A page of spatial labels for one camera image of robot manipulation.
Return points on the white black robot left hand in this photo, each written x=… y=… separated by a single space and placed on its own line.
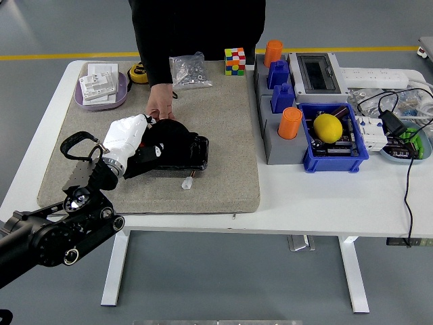
x=123 y=135

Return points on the blue plastic bin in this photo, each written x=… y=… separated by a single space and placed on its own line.
x=332 y=164

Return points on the grey distribution box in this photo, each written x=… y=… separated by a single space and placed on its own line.
x=317 y=72

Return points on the blue block with knob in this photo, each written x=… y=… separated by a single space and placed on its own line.
x=278 y=74
x=283 y=100

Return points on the orange cylinder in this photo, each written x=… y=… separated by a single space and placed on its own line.
x=289 y=123
x=272 y=50

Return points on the silver metal bracket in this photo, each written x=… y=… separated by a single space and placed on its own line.
x=299 y=243

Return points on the light blue tray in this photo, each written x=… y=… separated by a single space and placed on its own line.
x=424 y=155

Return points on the black desk control box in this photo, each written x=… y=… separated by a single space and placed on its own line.
x=419 y=242

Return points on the person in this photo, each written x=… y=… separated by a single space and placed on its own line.
x=203 y=23

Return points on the black power adapter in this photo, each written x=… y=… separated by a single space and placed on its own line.
x=392 y=123

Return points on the white socket module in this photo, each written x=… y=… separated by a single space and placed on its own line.
x=97 y=86

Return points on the grey block base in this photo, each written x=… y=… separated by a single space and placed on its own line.
x=260 y=76
x=283 y=150

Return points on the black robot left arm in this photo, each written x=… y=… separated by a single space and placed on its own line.
x=50 y=233

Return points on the grey-brown mat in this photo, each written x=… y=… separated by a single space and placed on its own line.
x=220 y=108

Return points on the white thin cover plate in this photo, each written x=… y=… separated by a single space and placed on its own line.
x=101 y=101

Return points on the green terminal blocks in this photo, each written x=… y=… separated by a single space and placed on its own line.
x=416 y=144

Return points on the white power strip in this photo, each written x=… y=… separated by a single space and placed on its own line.
x=375 y=78

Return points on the white flat switch plate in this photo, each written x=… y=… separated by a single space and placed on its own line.
x=102 y=68

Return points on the person's right hand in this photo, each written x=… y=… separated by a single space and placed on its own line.
x=161 y=100

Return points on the dark electronic modules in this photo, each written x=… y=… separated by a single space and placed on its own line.
x=400 y=150

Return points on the colourful puzzle cube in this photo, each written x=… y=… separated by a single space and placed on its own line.
x=235 y=62

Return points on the white table leg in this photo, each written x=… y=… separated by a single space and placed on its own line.
x=115 y=271
x=355 y=277

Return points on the clear bag of screws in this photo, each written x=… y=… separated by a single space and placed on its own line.
x=190 y=71

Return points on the purple oval tray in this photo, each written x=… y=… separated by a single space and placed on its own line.
x=121 y=96

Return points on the person's right forearm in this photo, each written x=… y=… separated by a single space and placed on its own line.
x=156 y=64

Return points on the yellow black tape measure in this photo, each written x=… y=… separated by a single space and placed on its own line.
x=137 y=74

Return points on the brown cylindrical capacitor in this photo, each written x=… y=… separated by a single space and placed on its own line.
x=339 y=111

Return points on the dark circuit board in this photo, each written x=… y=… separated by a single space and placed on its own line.
x=337 y=149

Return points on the yellow lemon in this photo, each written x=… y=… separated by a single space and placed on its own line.
x=327 y=128

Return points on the clear bag of parts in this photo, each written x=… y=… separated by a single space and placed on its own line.
x=364 y=96

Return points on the white circuit breaker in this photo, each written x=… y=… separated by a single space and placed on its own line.
x=371 y=135

